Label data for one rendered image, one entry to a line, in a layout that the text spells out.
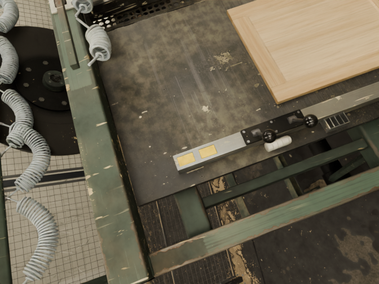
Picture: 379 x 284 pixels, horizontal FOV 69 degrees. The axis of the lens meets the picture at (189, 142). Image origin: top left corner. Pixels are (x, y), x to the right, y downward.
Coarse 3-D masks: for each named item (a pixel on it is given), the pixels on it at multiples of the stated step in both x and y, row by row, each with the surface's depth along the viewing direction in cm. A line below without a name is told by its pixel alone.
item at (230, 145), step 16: (352, 96) 86; (368, 96) 86; (304, 112) 85; (320, 112) 85; (336, 112) 85; (208, 144) 84; (224, 144) 83; (240, 144) 83; (256, 144) 85; (176, 160) 83; (208, 160) 83
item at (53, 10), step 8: (96, 0) 101; (104, 0) 105; (112, 0) 105; (120, 0) 106; (128, 0) 107; (136, 0) 109; (144, 0) 110; (152, 0) 111; (96, 8) 106; (104, 8) 107; (112, 8) 108; (120, 8) 110; (128, 8) 111; (88, 16) 108; (96, 16) 109; (104, 16) 110
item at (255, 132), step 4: (252, 132) 82; (256, 132) 81; (260, 132) 79; (264, 132) 72; (268, 132) 71; (272, 132) 71; (264, 136) 72; (268, 136) 71; (272, 136) 71; (264, 140) 72; (268, 140) 71; (272, 140) 71
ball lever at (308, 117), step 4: (292, 116) 83; (308, 116) 72; (312, 116) 72; (288, 120) 83; (292, 120) 82; (296, 120) 80; (300, 120) 78; (304, 120) 73; (308, 120) 72; (312, 120) 72; (316, 120) 72; (304, 124) 73; (308, 124) 72; (312, 124) 72; (316, 124) 72
